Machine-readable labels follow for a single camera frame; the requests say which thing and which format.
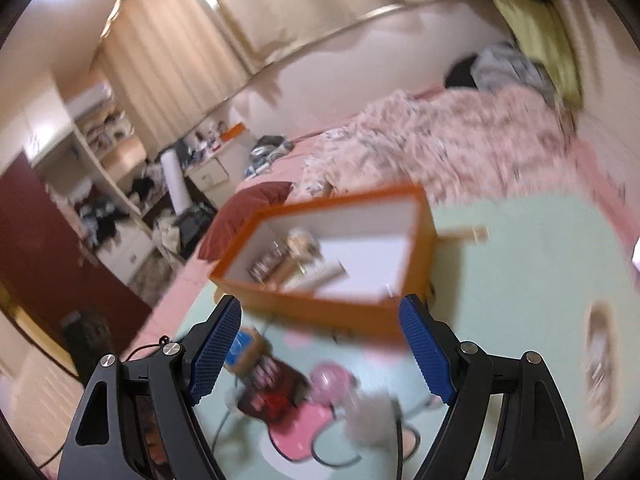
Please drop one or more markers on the pile of dark clothes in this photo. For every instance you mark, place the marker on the pile of dark clothes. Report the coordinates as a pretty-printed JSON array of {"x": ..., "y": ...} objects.
[{"x": 107, "y": 220}]

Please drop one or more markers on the beige curtain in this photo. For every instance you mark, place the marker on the beige curtain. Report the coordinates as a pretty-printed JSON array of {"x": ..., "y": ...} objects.
[{"x": 165, "y": 60}]

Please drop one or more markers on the clear plastic ball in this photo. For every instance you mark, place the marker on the clear plastic ball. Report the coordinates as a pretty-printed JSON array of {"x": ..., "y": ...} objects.
[{"x": 372, "y": 417}]

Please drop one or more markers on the clear lip gloss tube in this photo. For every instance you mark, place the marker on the clear lip gloss tube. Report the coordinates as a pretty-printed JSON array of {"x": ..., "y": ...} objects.
[{"x": 320, "y": 275}]

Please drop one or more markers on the dark red door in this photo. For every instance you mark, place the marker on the dark red door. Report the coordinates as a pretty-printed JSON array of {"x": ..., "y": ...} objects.
[{"x": 40, "y": 250}]

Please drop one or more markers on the white shelf unit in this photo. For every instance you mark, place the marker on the white shelf unit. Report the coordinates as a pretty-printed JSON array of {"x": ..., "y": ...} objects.
[{"x": 120, "y": 160}]

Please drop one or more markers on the bed with pink sheet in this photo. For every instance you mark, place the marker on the bed with pink sheet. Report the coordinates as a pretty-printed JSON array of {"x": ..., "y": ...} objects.
[{"x": 300, "y": 149}]

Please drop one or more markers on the blue and tan packet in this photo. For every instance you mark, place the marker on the blue and tan packet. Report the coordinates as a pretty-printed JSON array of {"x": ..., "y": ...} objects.
[{"x": 247, "y": 352}]

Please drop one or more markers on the white nightstand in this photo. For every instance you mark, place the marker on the white nightstand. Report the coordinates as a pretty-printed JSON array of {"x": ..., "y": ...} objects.
[{"x": 210, "y": 175}]

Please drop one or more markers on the grey crumpled clothing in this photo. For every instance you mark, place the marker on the grey crumpled clothing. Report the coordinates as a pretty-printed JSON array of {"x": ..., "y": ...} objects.
[{"x": 505, "y": 67}]

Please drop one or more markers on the white air conditioner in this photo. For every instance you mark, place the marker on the white air conditioner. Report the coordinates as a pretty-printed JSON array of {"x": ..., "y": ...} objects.
[{"x": 90, "y": 97}]

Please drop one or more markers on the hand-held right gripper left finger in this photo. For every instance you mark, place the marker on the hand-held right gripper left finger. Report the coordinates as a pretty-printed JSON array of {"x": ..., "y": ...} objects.
[{"x": 215, "y": 350}]

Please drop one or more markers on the pink floral blanket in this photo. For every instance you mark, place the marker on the pink floral blanket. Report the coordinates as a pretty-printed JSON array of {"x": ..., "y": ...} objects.
[{"x": 450, "y": 135}]

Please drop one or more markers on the orange cardboard box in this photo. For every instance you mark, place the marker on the orange cardboard box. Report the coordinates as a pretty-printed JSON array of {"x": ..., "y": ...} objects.
[{"x": 320, "y": 310}]

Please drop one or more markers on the pink plastic ball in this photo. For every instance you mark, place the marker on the pink plastic ball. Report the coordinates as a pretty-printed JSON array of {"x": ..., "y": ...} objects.
[{"x": 330, "y": 380}]

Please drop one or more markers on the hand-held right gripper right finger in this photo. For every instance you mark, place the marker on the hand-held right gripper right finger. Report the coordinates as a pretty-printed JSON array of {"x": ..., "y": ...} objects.
[{"x": 430, "y": 355}]

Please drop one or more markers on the white paper roll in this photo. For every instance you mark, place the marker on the white paper roll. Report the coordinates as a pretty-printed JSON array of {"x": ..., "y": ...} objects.
[{"x": 175, "y": 185}]

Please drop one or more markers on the small orange box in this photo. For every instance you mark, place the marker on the small orange box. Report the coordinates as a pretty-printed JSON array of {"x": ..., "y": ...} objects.
[{"x": 232, "y": 132}]

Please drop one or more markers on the brown plush bear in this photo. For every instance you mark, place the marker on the brown plush bear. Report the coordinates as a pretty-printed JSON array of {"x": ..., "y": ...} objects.
[{"x": 302, "y": 240}]

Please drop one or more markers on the dark red pillow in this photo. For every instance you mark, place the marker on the dark red pillow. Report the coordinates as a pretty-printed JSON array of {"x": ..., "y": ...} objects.
[{"x": 235, "y": 220}]

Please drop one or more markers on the black crumpled clothing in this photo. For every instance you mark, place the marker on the black crumpled clothing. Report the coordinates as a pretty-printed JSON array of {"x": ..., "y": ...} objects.
[{"x": 460, "y": 77}]

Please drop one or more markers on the mint green bed table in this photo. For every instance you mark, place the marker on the mint green bed table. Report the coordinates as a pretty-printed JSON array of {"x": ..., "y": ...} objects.
[{"x": 510, "y": 285}]

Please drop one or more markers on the black bag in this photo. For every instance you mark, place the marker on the black bag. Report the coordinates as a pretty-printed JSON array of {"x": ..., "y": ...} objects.
[{"x": 192, "y": 227}]

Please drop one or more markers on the cluster of small bottles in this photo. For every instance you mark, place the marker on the cluster of small bottles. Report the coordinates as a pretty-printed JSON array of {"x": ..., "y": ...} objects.
[{"x": 202, "y": 142}]

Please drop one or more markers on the yellow-green hanging garment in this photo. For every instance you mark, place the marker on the yellow-green hanging garment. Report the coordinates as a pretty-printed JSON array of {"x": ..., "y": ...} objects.
[{"x": 540, "y": 35}]

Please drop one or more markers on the dark red packet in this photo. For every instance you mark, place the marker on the dark red packet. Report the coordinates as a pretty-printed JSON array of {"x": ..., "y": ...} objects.
[{"x": 272, "y": 385}]

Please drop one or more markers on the grey patterned clothes pile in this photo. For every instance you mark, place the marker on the grey patterned clothes pile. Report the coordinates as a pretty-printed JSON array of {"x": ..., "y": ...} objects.
[{"x": 267, "y": 152}]

